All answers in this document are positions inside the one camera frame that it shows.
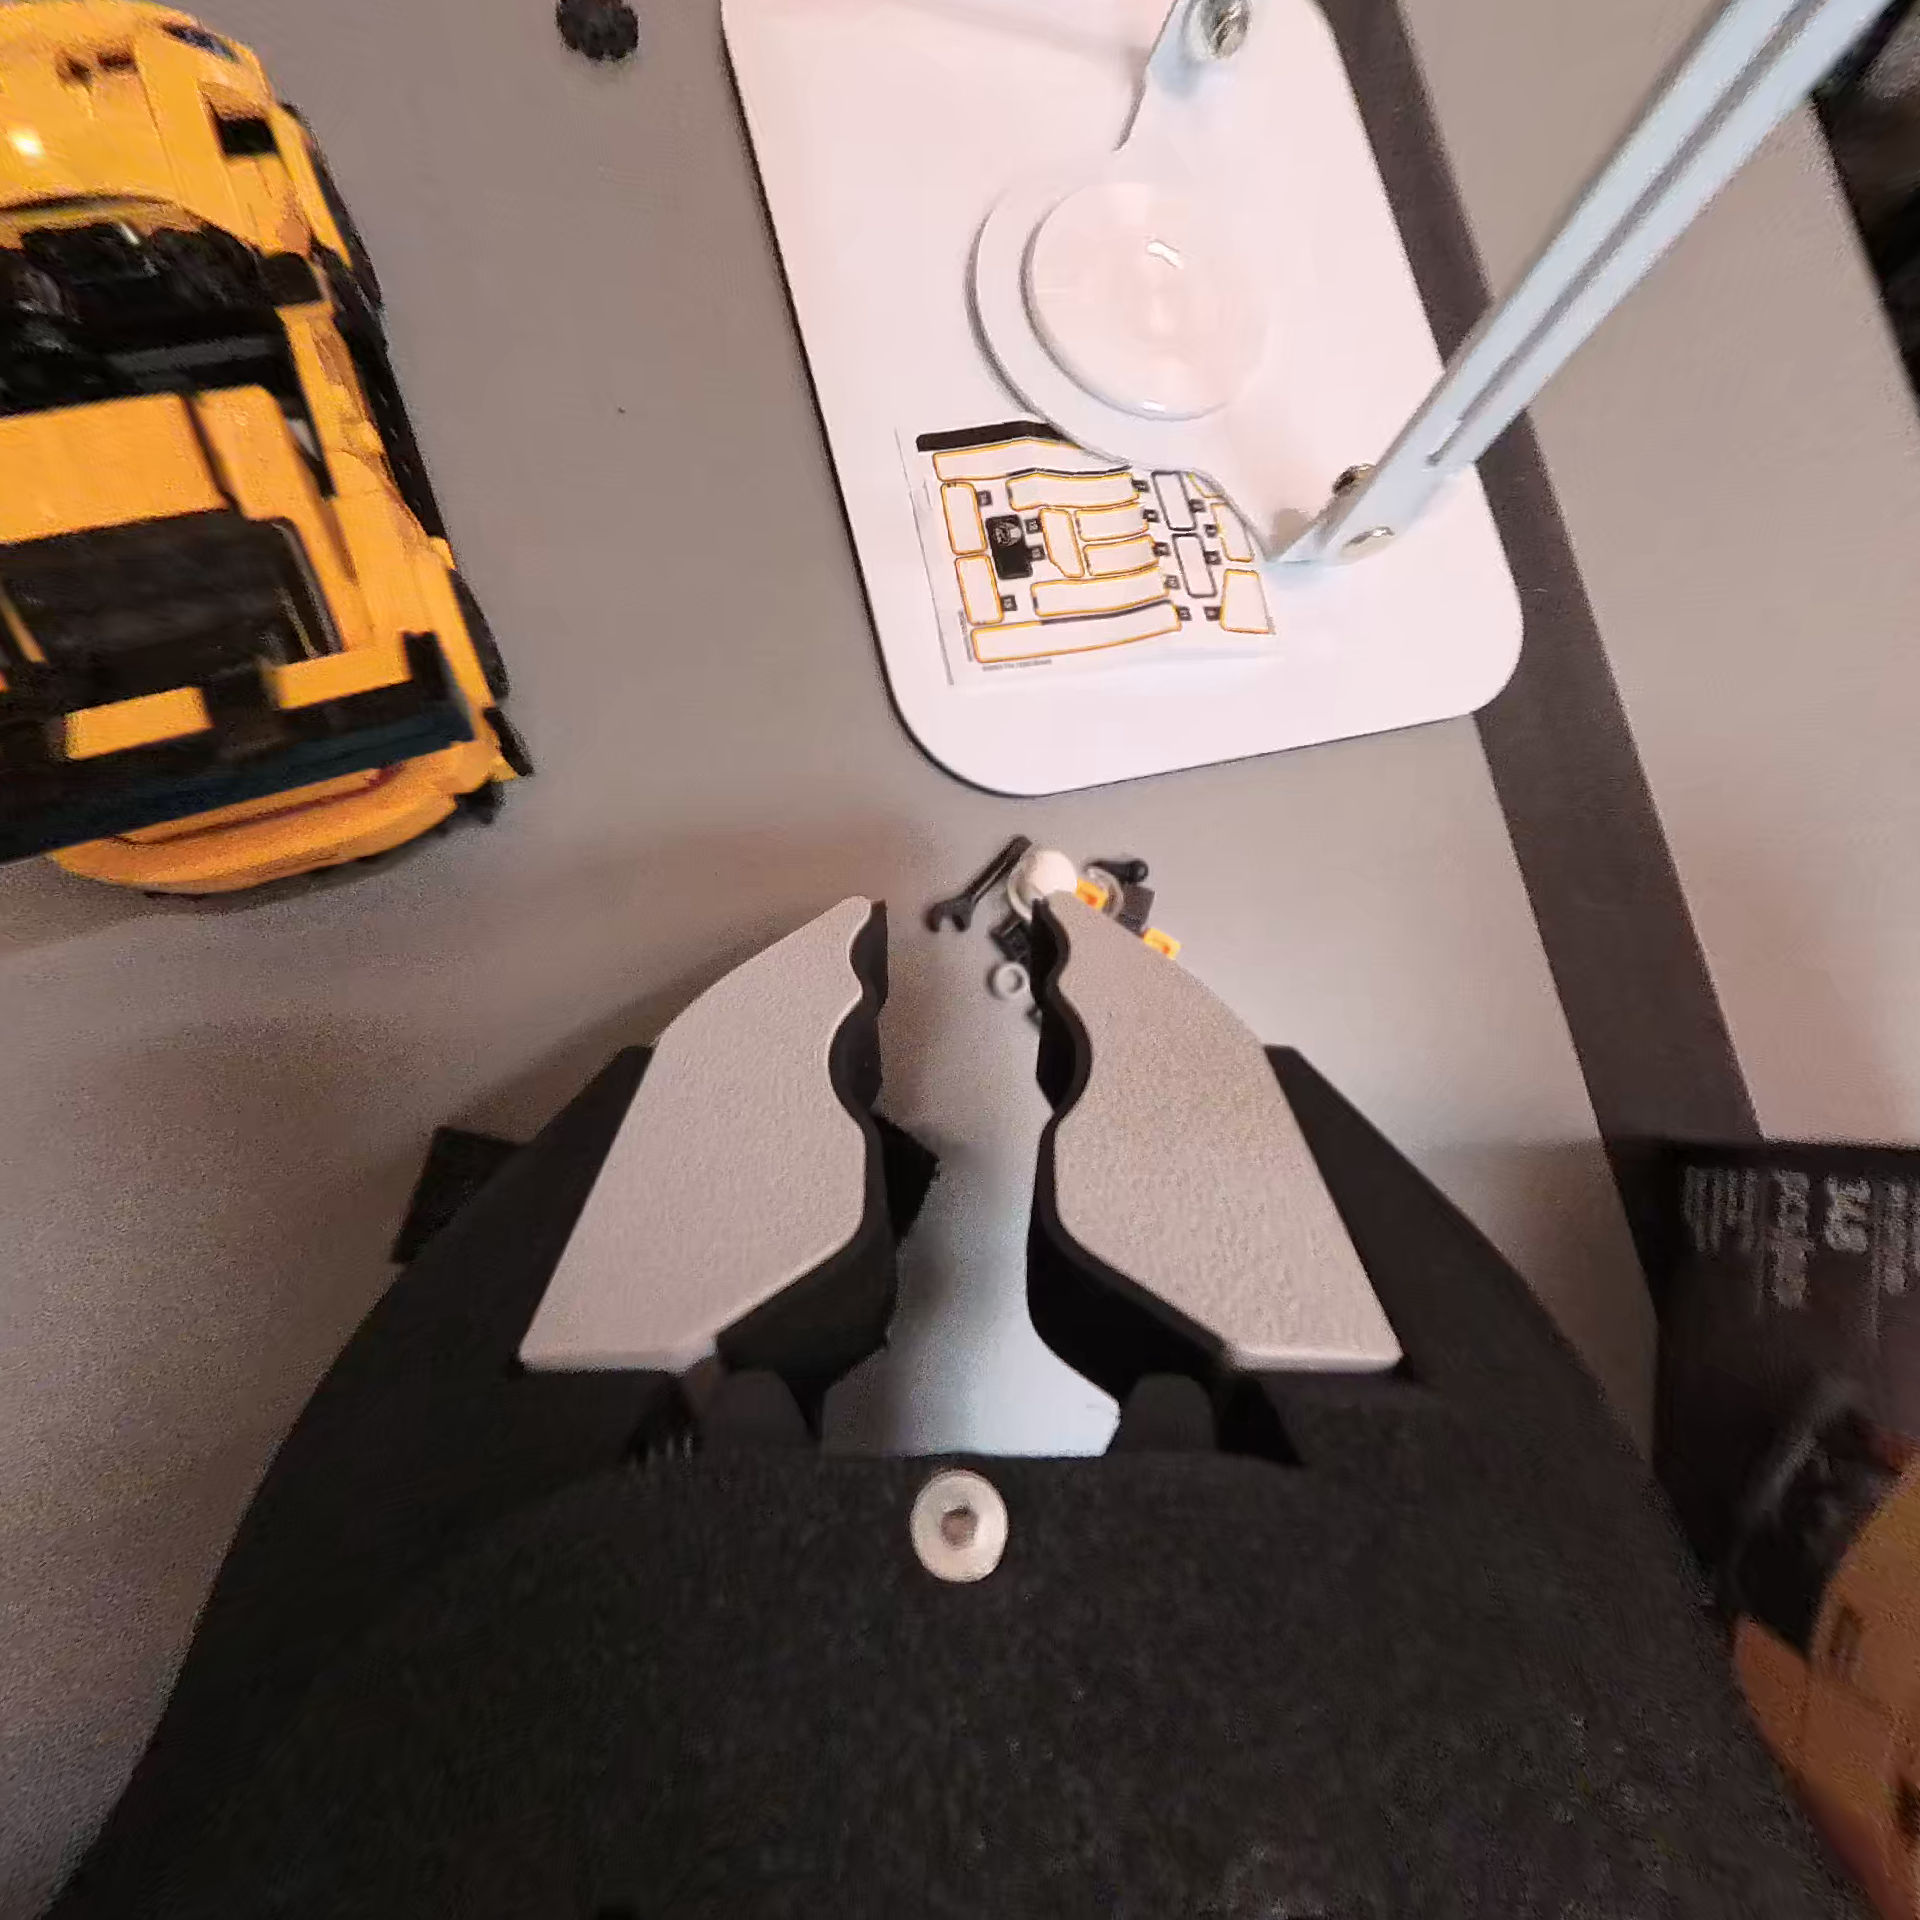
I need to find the lego set box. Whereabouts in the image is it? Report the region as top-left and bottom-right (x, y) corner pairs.
(1611, 1135), (1920, 1920)

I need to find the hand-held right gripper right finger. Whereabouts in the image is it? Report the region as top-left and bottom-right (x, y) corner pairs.
(1027, 896), (1407, 1374)

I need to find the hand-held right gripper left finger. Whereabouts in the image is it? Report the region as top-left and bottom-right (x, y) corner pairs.
(516, 896), (940, 1377)

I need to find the lego sticker sheet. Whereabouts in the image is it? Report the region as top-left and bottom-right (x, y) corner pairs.
(896, 421), (1284, 688)

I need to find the yellow lego car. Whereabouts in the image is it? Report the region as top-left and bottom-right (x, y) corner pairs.
(0, 0), (534, 896)

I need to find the white desk stand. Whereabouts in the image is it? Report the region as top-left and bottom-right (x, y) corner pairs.
(720, 0), (1907, 797)

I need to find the pile of small lego parts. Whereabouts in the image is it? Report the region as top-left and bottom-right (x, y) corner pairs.
(982, 854), (1190, 1029)

